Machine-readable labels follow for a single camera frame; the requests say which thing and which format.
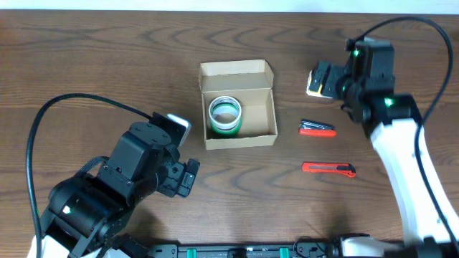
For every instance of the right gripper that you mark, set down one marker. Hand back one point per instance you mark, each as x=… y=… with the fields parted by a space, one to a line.
x=333 y=72

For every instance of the green tape roll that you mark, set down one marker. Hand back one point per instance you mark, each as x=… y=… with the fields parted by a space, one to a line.
x=226 y=133

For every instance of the white tape roll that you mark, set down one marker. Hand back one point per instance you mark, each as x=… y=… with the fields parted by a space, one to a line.
x=225 y=112

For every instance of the open cardboard box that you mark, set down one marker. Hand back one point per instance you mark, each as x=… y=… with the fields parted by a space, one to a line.
x=251 y=83

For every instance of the red utility knife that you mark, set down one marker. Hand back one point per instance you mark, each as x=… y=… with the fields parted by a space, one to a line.
x=344 y=169

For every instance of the red black stapler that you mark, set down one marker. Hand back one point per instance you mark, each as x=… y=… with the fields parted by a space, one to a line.
x=316 y=129

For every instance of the black mounting rail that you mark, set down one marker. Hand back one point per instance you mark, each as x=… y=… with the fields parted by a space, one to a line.
x=295 y=250

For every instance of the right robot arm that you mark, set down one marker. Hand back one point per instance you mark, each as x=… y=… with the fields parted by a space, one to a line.
x=393 y=123

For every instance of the yellow sticky note pad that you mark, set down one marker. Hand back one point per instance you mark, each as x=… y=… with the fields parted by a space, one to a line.
x=313 y=88

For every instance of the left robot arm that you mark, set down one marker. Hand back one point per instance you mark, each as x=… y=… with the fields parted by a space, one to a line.
x=86 y=211

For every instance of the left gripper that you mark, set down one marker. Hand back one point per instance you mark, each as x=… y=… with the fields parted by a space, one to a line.
x=170 y=184

